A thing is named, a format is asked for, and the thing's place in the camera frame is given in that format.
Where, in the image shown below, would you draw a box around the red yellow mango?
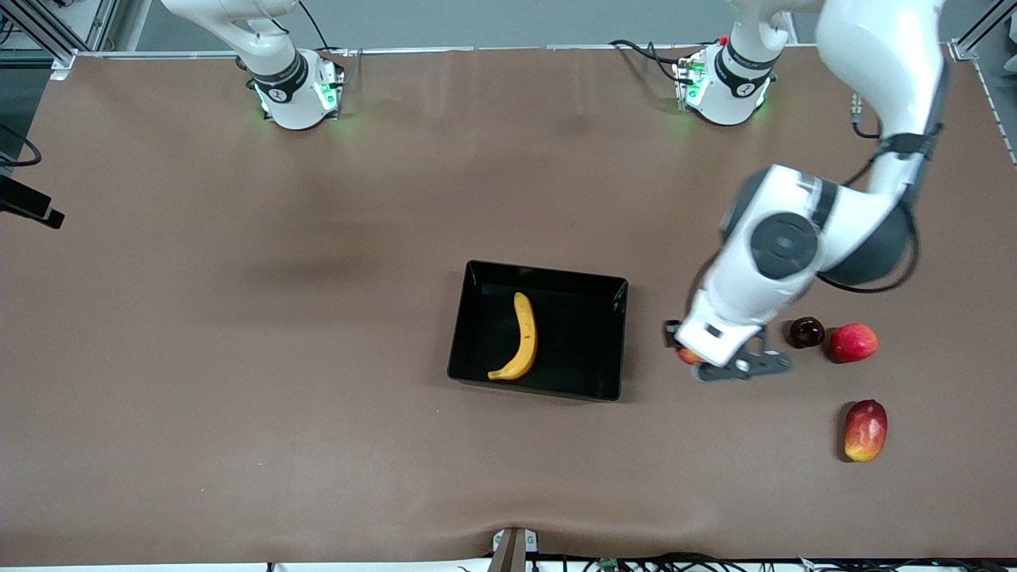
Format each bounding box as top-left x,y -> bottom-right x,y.
844,400 -> 888,462

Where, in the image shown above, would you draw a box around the black plastic tray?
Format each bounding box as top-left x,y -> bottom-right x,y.
447,260 -> 629,402

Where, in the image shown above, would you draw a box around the aluminium frame profile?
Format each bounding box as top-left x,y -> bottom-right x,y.
949,0 -> 1017,60
0,0 -> 120,80

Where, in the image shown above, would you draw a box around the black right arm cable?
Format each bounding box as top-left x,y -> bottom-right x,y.
0,123 -> 42,168

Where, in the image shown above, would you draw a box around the red pink round fruit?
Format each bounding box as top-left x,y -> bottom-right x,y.
829,323 -> 880,364

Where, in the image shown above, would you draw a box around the black left base cables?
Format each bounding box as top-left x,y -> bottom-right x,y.
610,38 -> 692,84

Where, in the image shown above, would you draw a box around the brown table mat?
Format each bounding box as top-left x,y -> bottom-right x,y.
0,46 -> 1017,566

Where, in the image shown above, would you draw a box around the yellow banana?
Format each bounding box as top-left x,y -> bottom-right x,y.
487,292 -> 539,381

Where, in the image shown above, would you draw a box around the black right base cable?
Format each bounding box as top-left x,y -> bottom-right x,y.
298,0 -> 350,56

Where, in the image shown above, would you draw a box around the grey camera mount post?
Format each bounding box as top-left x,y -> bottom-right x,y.
489,527 -> 539,572

